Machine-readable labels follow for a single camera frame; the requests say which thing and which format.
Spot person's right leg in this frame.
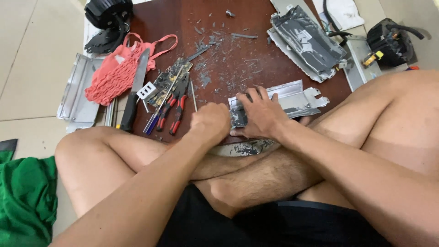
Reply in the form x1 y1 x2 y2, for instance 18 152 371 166
194 70 439 220

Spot flat silver metal plate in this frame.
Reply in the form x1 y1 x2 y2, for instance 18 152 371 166
270 0 311 18

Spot silver metal housing with bracket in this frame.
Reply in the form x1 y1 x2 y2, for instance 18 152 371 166
228 80 330 129

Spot green cloth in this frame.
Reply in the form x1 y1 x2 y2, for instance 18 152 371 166
0 150 58 247

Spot scattered grey debris chips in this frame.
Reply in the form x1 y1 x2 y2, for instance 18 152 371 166
190 12 271 97

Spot pink mesh bag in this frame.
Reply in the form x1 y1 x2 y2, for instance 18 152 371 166
84 32 179 106

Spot thick black cable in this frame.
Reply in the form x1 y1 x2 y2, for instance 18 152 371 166
322 0 353 38

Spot black handled kitchen knife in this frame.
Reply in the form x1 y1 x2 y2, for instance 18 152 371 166
117 48 151 133

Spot brown wooden board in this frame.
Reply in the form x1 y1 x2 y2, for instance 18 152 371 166
118 0 353 146

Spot person's right hand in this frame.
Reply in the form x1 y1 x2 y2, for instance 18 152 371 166
229 86 292 140

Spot white plastic connector block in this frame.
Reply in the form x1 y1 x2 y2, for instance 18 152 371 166
136 81 157 101

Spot person's left hand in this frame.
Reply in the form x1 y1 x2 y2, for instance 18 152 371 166
190 102 232 145

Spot long silver metal channel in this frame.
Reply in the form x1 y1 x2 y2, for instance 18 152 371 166
337 35 383 93

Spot red black handled pliers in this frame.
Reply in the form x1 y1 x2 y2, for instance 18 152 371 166
156 73 190 136

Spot dark printed circuit board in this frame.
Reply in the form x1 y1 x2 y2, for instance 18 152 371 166
147 57 193 108

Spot dark grey potting sliver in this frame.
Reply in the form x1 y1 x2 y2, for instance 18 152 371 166
186 44 212 62

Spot yellow plug connector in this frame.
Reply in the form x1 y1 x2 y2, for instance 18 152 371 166
361 50 384 68

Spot empty silver metal housing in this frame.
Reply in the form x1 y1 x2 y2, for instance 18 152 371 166
56 53 105 133

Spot black shorts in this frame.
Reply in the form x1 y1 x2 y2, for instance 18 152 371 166
156 183 392 247

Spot curved metal plate grey residue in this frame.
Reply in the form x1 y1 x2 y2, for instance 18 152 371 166
209 139 282 158

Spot person's left leg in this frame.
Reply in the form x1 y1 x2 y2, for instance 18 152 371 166
54 126 275 219

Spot white paper sheet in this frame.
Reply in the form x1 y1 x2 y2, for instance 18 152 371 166
311 0 365 32

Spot silver metal rail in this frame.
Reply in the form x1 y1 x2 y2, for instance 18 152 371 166
104 98 119 128

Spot blue handled screwdriver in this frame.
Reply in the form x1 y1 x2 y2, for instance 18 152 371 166
143 65 185 136

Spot long grey potting strip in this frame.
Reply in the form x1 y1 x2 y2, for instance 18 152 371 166
231 32 259 40

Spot black plastic perforated cover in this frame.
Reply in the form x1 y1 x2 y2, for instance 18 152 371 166
84 25 127 55

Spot person's leg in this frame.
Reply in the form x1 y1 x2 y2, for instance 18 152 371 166
54 126 275 219
194 70 439 220

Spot black finned motor block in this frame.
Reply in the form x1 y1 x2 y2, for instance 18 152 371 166
366 18 418 68

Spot metal housing with grey potting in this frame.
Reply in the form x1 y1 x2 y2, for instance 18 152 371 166
266 4 348 83

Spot round black motor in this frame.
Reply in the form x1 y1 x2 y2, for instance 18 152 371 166
84 0 134 30

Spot dark grey cloth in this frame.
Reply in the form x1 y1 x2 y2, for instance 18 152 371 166
0 139 18 153

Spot thin metal rod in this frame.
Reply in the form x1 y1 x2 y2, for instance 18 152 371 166
190 80 199 113

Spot black hose cable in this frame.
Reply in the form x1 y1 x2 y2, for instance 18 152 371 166
385 23 425 40

